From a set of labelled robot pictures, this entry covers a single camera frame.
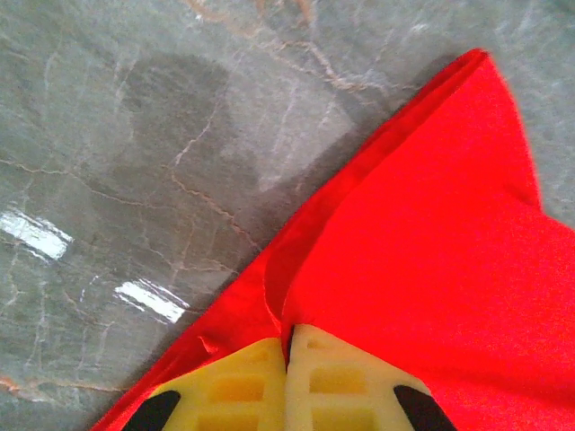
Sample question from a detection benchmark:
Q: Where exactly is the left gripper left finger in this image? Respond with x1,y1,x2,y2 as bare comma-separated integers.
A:
120,336,288,431

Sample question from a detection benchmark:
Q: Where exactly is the red t-shirt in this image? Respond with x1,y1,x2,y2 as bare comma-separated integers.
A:
89,47,575,431

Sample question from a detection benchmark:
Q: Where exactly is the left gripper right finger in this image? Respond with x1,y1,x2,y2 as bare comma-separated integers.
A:
285,322,459,431

